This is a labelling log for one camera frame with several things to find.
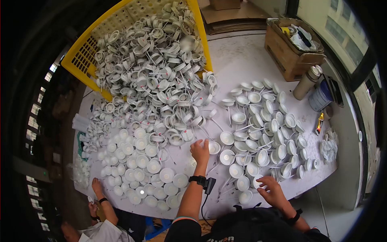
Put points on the person's right hand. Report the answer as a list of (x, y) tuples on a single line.
[(274, 193)]

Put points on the person's left hand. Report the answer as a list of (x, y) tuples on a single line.
[(200, 155)]

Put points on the person's left fingers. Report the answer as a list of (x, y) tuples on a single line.
[(199, 144)]

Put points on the person's right fingers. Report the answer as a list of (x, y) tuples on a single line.
[(263, 183)]

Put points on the white round lamp fitting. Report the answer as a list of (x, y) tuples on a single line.
[(257, 183), (214, 147)]

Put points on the black wrist band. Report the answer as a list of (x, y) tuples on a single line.
[(202, 181), (294, 217)]

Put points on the spread of white lamp cups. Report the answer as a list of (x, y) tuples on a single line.
[(263, 136)]

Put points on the person's body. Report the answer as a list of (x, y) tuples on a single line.
[(251, 228)]

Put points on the spread of white diffuser discs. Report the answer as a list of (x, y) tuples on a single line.
[(142, 169)]

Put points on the pile of white cloth gloves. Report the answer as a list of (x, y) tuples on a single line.
[(329, 146)]

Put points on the yellow glue tube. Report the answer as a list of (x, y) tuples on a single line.
[(319, 124)]

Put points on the blue plastic stool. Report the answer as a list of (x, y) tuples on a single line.
[(157, 227)]

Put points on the white can with blue lid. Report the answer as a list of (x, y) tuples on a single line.
[(320, 96)]

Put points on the beige thermos bottle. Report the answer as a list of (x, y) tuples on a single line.
[(305, 83)]

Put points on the white plastic roll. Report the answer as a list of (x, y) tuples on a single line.
[(80, 122)]

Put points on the clear bag of white parts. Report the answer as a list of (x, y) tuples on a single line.
[(79, 172)]

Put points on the open cardboard box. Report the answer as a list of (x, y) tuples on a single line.
[(287, 57)]

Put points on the stack of flat cardboard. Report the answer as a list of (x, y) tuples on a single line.
[(232, 22)]

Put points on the yellow plastic crate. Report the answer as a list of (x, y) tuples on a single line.
[(80, 59)]

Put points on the window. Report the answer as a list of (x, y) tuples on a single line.
[(335, 30)]

